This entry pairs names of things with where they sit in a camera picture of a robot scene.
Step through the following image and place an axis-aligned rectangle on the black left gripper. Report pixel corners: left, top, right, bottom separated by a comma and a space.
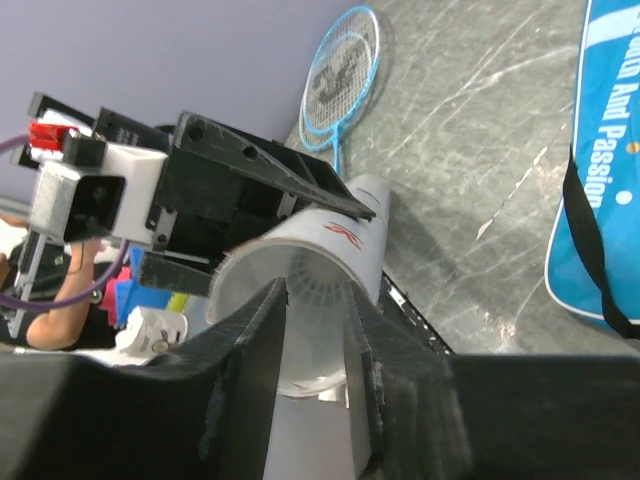
94, 108, 376, 297

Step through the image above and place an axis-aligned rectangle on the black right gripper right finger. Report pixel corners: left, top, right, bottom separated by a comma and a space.
344, 281, 639, 479

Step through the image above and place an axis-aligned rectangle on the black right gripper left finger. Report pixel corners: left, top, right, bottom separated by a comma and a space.
1, 279, 287, 479

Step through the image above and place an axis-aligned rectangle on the white shuttlecock tube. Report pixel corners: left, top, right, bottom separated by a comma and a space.
205, 173, 393, 480

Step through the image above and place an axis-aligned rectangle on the blue badminton racket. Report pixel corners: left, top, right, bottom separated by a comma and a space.
298, 5, 380, 173
298, 32, 371, 174

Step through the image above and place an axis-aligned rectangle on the blue sport racket bag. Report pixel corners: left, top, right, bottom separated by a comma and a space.
544, 1, 639, 339

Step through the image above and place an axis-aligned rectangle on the white shuttlecock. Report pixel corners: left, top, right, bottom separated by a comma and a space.
287, 249, 347, 322

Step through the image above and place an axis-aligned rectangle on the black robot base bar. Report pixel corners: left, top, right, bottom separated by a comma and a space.
378, 273, 454, 355

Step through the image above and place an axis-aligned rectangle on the person in background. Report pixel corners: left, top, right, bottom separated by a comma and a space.
1, 238, 115, 351

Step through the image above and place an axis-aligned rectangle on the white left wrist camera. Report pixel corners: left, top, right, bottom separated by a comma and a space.
29, 114, 169, 245

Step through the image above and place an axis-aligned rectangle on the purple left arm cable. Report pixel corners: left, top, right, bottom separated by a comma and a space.
0, 130, 130, 309

